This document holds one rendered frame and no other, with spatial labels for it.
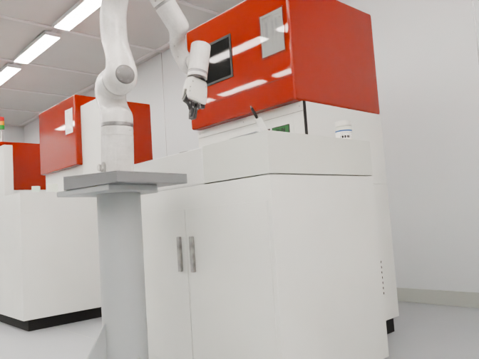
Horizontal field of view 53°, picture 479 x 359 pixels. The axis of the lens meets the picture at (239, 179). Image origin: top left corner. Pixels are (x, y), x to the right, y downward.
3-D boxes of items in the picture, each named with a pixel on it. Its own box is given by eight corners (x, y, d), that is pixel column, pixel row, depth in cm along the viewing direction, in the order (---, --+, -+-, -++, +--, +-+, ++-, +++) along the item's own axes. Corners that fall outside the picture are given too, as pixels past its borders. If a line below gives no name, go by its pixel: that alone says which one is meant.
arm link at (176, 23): (143, 18, 203) (183, 80, 211) (160, 1, 190) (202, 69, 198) (158, 10, 208) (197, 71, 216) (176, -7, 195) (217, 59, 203)
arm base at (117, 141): (105, 174, 168) (105, 121, 169) (83, 177, 183) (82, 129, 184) (152, 174, 181) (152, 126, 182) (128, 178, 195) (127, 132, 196)
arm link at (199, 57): (182, 73, 204) (194, 66, 196) (186, 45, 207) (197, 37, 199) (199, 79, 208) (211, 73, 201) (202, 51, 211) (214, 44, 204)
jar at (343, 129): (342, 145, 211) (341, 124, 211) (356, 142, 205) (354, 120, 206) (333, 144, 206) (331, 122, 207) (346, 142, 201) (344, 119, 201)
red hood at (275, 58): (276, 138, 337) (271, 55, 342) (380, 115, 278) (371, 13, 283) (190, 129, 286) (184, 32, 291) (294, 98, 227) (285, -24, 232)
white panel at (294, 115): (204, 196, 288) (201, 131, 292) (311, 183, 229) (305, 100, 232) (201, 196, 286) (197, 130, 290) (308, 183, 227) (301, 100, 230)
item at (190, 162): (147, 194, 232) (146, 166, 233) (222, 183, 191) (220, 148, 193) (130, 195, 225) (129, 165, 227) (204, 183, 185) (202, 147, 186)
